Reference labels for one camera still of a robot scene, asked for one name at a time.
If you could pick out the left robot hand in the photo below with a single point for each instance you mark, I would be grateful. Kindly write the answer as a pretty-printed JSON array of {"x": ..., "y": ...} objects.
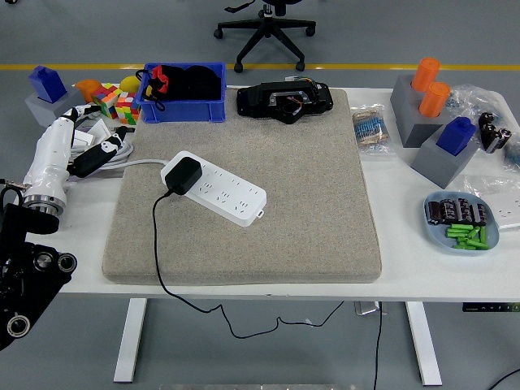
[{"x": 50, "y": 158}]

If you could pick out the black plug adapter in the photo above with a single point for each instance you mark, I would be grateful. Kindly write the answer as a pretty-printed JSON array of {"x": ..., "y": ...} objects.
[{"x": 183, "y": 176}]

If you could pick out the white power strip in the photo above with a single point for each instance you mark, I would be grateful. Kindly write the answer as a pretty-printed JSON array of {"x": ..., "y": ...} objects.
[{"x": 231, "y": 195}]

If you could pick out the white flat box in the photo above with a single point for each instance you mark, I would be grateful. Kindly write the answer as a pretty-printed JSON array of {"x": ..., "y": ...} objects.
[{"x": 83, "y": 138}]

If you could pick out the grey block holder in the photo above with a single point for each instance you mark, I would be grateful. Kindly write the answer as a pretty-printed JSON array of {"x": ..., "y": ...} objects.
[
  {"x": 438, "y": 166},
  {"x": 44, "y": 111}
]

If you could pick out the white paper card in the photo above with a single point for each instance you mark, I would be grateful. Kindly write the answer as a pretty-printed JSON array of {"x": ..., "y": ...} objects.
[{"x": 99, "y": 130}]

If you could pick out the blue plastic block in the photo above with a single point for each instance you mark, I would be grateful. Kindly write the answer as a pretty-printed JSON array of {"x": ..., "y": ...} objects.
[
  {"x": 455, "y": 136},
  {"x": 48, "y": 84}
]

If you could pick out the multicolour puzzle cube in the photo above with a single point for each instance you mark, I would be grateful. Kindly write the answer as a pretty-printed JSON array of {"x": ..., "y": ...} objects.
[
  {"x": 105, "y": 101},
  {"x": 126, "y": 109}
]

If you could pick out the small black stick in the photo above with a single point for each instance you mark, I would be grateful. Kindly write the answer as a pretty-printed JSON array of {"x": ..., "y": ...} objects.
[{"x": 128, "y": 129}]

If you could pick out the red black pouch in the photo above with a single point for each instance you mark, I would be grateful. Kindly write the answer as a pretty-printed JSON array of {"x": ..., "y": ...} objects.
[{"x": 160, "y": 79}]

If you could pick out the blue plastic bin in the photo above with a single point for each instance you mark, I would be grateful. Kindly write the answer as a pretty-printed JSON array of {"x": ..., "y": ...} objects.
[{"x": 191, "y": 111}]

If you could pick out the black pouches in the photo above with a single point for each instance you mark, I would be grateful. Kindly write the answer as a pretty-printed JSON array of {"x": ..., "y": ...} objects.
[{"x": 199, "y": 83}]

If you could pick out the white table leg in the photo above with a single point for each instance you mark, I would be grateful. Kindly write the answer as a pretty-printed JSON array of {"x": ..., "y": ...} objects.
[
  {"x": 130, "y": 341},
  {"x": 422, "y": 345}
]

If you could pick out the black mechanical device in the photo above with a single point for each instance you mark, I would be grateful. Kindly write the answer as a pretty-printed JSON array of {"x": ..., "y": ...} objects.
[{"x": 256, "y": 101}]

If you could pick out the grey-brown mat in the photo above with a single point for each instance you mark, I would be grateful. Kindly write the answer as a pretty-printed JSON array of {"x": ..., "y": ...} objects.
[{"x": 284, "y": 203}]

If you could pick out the black office chair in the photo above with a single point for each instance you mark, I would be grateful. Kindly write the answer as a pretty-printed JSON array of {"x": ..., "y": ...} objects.
[{"x": 268, "y": 24}]

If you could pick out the clear bag blue resistors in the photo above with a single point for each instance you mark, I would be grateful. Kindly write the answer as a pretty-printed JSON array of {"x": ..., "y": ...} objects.
[
  {"x": 371, "y": 130},
  {"x": 512, "y": 156}
]

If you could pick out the grey two-hole holder block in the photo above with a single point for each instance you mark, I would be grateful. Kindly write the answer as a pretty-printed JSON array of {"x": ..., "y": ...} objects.
[{"x": 410, "y": 126}]

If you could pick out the orange cylinder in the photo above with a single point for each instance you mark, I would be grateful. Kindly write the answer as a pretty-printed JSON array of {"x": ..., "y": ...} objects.
[
  {"x": 434, "y": 99},
  {"x": 424, "y": 73}
]

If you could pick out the black capacitor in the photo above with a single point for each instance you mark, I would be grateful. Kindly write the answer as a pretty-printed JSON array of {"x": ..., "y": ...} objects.
[
  {"x": 465, "y": 210},
  {"x": 433, "y": 213},
  {"x": 479, "y": 214},
  {"x": 449, "y": 211}
]

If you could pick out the light blue plate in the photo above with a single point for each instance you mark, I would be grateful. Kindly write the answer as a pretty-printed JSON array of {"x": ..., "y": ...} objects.
[{"x": 436, "y": 237}]

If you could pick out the green battery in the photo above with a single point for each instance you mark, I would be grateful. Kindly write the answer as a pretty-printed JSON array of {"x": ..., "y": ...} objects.
[
  {"x": 459, "y": 227},
  {"x": 461, "y": 246},
  {"x": 473, "y": 232},
  {"x": 482, "y": 235},
  {"x": 477, "y": 244},
  {"x": 457, "y": 233}
]

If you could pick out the clear bag black capacitors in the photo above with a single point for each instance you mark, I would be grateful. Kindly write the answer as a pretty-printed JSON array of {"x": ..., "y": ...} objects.
[{"x": 493, "y": 132}]

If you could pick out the black table control panel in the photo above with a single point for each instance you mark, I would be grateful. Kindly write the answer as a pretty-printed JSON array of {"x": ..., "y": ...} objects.
[{"x": 487, "y": 307}]

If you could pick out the silver bracket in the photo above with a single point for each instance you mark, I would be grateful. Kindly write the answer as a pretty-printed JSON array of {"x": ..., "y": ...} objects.
[{"x": 365, "y": 308}]

